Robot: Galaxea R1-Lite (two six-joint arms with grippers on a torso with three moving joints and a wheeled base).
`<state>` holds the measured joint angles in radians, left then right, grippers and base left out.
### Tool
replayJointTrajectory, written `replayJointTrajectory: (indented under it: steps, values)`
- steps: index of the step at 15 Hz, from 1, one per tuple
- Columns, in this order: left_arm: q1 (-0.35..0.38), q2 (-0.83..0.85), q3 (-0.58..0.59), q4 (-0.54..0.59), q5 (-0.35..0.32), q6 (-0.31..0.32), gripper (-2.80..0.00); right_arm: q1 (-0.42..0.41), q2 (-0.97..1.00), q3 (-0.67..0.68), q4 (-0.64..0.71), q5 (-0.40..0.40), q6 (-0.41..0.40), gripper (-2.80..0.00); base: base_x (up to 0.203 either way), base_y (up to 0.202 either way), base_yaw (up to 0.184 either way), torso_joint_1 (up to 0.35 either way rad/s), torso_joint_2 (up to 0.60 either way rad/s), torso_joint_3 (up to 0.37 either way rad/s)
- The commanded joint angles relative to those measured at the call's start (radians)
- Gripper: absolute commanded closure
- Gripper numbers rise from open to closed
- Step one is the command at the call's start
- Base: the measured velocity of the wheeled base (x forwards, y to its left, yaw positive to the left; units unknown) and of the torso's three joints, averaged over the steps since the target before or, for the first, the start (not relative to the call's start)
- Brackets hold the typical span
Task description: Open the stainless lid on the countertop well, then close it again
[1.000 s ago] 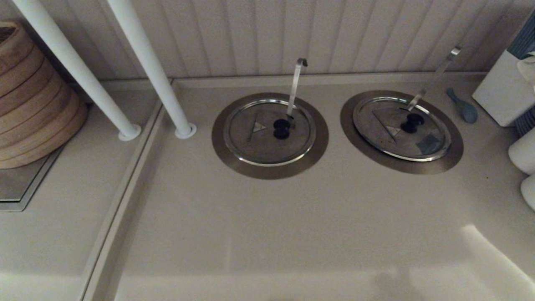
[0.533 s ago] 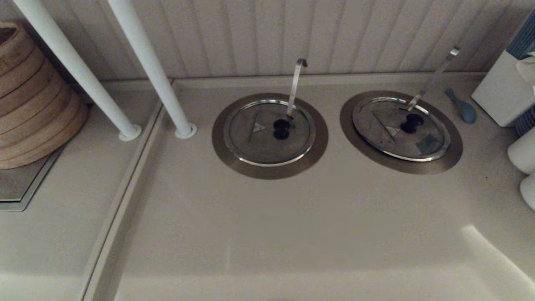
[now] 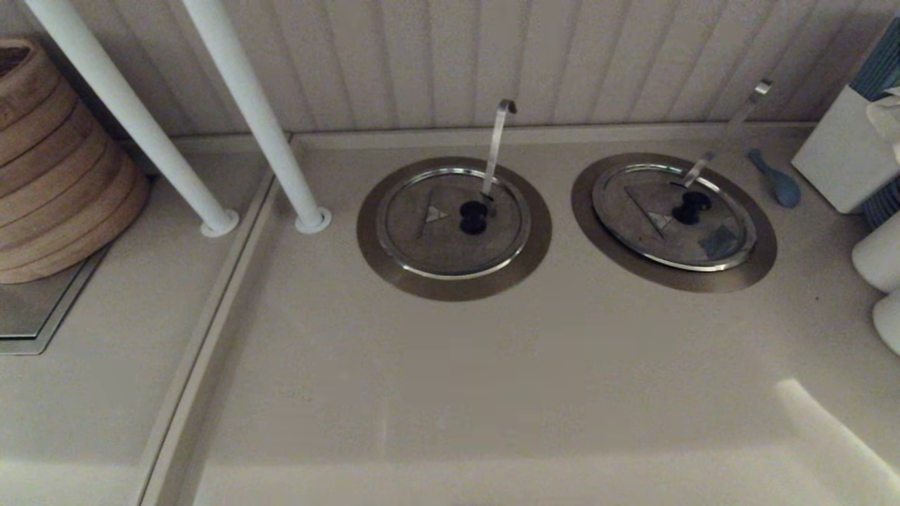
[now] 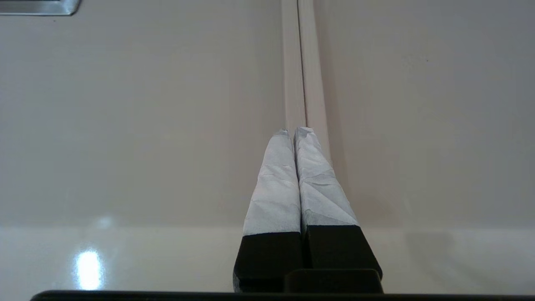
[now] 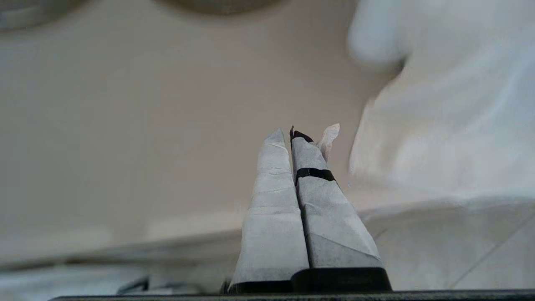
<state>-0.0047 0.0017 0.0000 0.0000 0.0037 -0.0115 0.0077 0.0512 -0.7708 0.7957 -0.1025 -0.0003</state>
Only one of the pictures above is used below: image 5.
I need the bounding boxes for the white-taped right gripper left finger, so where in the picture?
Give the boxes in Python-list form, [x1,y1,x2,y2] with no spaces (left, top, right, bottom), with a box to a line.
[229,129,310,294]

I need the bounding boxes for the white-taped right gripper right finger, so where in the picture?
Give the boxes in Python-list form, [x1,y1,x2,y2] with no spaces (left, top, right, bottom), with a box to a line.
[290,123,383,270]

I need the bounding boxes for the white bowls at right edge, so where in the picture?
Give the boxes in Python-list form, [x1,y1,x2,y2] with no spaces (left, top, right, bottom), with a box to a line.
[348,0,535,199]

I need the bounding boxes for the round steel counter ring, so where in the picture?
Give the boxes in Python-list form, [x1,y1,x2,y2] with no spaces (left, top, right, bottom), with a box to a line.
[155,0,281,15]

